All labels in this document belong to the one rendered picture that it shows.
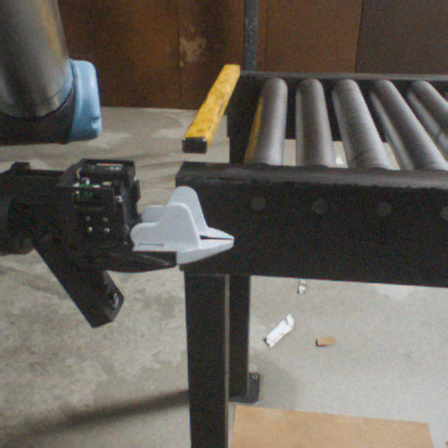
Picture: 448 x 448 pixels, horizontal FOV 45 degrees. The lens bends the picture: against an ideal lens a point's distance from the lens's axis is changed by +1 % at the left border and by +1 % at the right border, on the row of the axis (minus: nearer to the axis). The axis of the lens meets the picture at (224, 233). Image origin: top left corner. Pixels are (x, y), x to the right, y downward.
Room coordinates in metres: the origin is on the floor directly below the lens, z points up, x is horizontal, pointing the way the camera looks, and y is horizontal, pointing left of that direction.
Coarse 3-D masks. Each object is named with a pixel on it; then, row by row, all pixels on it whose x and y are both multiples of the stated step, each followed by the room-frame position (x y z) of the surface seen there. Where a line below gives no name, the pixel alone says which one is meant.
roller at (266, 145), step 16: (272, 80) 1.00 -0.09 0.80; (272, 96) 0.88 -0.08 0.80; (256, 112) 0.83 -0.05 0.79; (272, 112) 0.79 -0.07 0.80; (256, 128) 0.72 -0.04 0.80; (272, 128) 0.71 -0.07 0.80; (256, 144) 0.65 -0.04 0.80; (272, 144) 0.65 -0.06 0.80; (256, 160) 0.59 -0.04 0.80; (272, 160) 0.60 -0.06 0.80
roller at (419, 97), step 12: (420, 84) 0.96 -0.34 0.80; (408, 96) 0.96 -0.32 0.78; (420, 96) 0.90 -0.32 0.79; (432, 96) 0.88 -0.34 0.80; (420, 108) 0.86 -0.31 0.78; (432, 108) 0.82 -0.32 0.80; (444, 108) 0.80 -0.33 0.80; (420, 120) 0.84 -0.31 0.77; (432, 120) 0.79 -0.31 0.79; (444, 120) 0.76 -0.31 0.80; (432, 132) 0.76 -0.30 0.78; (444, 132) 0.72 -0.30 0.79; (444, 144) 0.70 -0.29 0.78; (444, 156) 0.69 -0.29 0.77
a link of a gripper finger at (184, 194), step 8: (176, 192) 0.47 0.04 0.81; (184, 192) 0.47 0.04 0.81; (192, 192) 0.47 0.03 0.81; (176, 200) 0.47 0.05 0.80; (184, 200) 0.47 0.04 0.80; (192, 200) 0.47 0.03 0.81; (152, 208) 0.47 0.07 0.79; (160, 208) 0.47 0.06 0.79; (192, 208) 0.46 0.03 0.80; (200, 208) 0.46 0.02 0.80; (144, 216) 0.47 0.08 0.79; (152, 216) 0.47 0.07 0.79; (160, 216) 0.47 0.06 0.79; (200, 216) 0.46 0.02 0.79; (200, 224) 0.46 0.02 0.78; (200, 232) 0.46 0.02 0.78; (208, 232) 0.46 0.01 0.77; (216, 232) 0.46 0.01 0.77
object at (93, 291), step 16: (32, 240) 0.45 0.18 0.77; (48, 240) 0.44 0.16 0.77; (48, 256) 0.44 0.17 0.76; (64, 256) 0.44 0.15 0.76; (64, 272) 0.44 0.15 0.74; (80, 272) 0.45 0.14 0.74; (96, 272) 0.47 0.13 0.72; (64, 288) 0.44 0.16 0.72; (80, 288) 0.44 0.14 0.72; (96, 288) 0.45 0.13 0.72; (112, 288) 0.47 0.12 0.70; (80, 304) 0.44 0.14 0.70; (96, 304) 0.44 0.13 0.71; (112, 304) 0.45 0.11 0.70; (96, 320) 0.44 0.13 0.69; (112, 320) 0.44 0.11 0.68
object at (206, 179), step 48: (240, 192) 0.53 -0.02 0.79; (288, 192) 0.52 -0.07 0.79; (336, 192) 0.52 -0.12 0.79; (384, 192) 0.51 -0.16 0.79; (432, 192) 0.51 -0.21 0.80; (240, 240) 0.53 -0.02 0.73; (288, 240) 0.52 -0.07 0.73; (336, 240) 0.52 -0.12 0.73; (384, 240) 0.51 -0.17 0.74; (432, 240) 0.51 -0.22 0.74
